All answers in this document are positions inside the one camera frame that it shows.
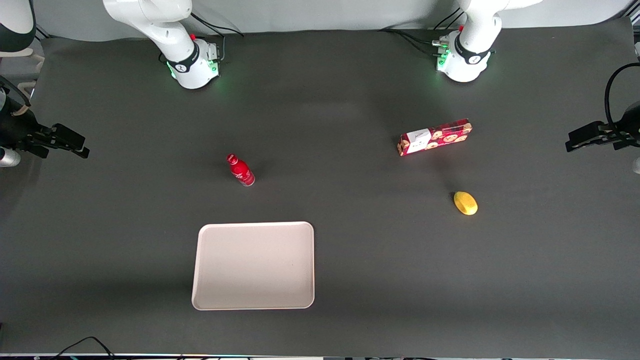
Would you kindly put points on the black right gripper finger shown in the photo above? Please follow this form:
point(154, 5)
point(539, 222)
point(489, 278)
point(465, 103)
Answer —
point(69, 135)
point(75, 151)

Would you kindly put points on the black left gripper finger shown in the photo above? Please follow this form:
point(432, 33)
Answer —
point(590, 131)
point(585, 144)

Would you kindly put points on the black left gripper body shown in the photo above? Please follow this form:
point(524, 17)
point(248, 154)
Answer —
point(628, 125)

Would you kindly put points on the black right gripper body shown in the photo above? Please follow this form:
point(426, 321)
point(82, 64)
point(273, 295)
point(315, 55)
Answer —
point(15, 128)

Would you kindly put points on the red coke bottle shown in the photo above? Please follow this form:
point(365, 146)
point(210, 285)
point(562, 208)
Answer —
point(241, 171)

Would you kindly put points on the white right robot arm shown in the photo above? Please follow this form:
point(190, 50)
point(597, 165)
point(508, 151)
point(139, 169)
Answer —
point(186, 52)

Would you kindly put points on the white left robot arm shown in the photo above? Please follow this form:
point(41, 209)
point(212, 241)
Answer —
point(467, 55)

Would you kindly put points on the beige rectangular plastic tray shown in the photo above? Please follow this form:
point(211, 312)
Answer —
point(254, 266)

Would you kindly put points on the yellow lemon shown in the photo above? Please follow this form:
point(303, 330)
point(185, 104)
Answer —
point(465, 203)

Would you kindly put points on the red cookie box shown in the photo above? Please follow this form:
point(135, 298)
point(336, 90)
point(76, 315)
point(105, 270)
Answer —
point(434, 137)

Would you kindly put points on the dark grey table cover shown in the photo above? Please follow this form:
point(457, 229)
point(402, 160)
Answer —
point(360, 260)

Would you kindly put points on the beige furniture frame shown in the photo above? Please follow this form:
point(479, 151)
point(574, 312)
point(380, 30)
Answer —
point(31, 60)

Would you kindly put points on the black frame strut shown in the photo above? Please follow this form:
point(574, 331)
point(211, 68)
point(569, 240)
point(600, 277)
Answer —
point(42, 32)
point(631, 12)

